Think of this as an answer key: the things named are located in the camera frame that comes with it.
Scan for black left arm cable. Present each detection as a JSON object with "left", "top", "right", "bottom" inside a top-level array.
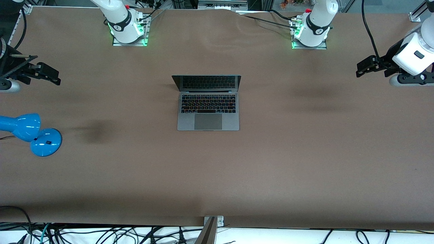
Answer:
[{"left": 361, "top": 0, "right": 381, "bottom": 59}]

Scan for colourful small objects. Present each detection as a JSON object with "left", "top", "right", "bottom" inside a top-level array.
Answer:
[{"left": 279, "top": 0, "right": 306, "bottom": 9}]

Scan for aluminium frame profile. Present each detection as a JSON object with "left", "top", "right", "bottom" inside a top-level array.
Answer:
[
  {"left": 409, "top": 0, "right": 434, "bottom": 23},
  {"left": 7, "top": 3, "right": 33, "bottom": 45}
]

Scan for grey laptop computer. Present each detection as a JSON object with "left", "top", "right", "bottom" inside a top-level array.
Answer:
[{"left": 172, "top": 75, "right": 242, "bottom": 131}]

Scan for teal floor cable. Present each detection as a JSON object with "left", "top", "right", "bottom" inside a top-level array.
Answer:
[{"left": 40, "top": 222, "right": 52, "bottom": 244}]

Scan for grey metal equipment box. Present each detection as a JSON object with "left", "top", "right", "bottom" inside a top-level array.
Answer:
[{"left": 198, "top": 0, "right": 248, "bottom": 11}]

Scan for black looped floor cable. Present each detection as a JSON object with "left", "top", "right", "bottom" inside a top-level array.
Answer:
[{"left": 0, "top": 205, "right": 33, "bottom": 244}]

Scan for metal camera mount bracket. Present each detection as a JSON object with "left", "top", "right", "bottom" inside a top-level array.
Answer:
[{"left": 195, "top": 216, "right": 224, "bottom": 244}]

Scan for black base power cable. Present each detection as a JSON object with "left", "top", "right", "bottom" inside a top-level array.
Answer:
[
  {"left": 269, "top": 9, "right": 297, "bottom": 21},
  {"left": 237, "top": 14, "right": 296, "bottom": 29}
]

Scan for blue desk lamp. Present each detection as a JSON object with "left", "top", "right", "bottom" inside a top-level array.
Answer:
[{"left": 0, "top": 113, "right": 63, "bottom": 157}]

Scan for brown table cover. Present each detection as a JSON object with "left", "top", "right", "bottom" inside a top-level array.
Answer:
[{"left": 0, "top": 6, "right": 434, "bottom": 231}]

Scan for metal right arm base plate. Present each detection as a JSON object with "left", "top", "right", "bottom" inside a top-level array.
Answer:
[{"left": 112, "top": 13, "right": 150, "bottom": 47}]

